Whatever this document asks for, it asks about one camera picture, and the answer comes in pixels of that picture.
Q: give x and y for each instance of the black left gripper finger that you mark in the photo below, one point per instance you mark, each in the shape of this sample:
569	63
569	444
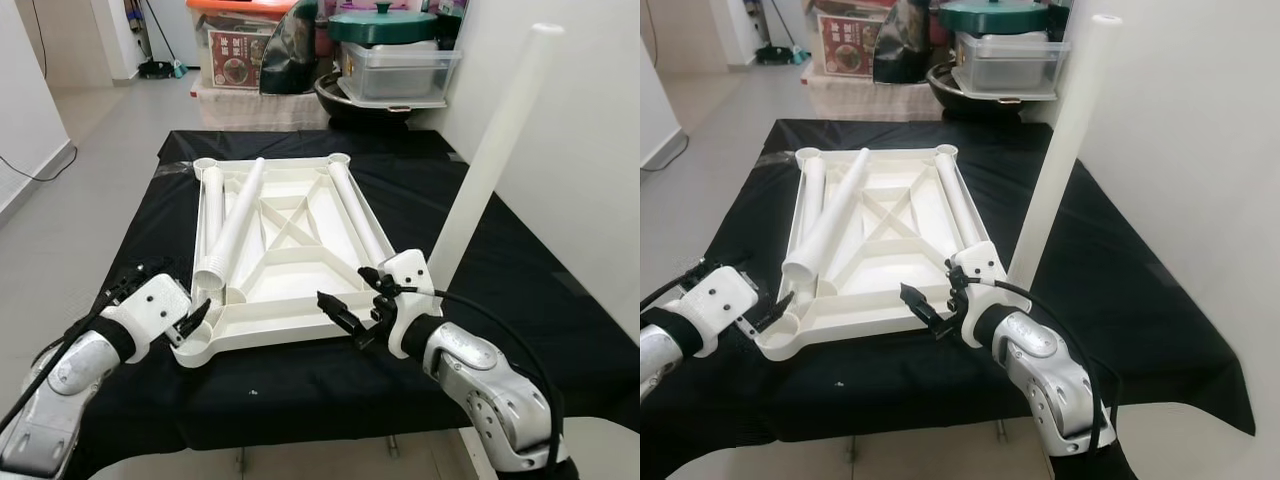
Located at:
777	311
198	320

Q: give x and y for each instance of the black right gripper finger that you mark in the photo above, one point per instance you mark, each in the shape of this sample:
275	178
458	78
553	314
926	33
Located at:
922	310
345	320

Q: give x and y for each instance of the white plastic table top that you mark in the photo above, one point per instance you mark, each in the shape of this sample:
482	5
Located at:
890	265
290	270

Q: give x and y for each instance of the black tablecloth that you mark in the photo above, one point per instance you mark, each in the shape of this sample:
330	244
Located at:
300	390
900	390

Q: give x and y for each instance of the clear tape strip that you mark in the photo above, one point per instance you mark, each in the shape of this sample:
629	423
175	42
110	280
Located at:
172	168
778	158

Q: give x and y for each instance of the beige fabric bench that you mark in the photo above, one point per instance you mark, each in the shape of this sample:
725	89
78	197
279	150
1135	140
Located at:
250	110
860	100

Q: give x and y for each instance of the clear plastic container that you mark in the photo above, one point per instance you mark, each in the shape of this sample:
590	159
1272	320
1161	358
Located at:
1010	65
400	72

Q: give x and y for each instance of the black mop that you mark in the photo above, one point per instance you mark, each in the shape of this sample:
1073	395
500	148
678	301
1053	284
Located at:
155	70
775	55

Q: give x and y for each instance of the shiny black bag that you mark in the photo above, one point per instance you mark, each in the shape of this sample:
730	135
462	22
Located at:
905	45
290	50

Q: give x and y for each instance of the green pot with lid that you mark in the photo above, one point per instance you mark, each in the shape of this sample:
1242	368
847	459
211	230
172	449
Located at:
995	18
385	28

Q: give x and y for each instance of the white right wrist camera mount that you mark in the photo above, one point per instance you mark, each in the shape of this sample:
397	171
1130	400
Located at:
980	265
410	280

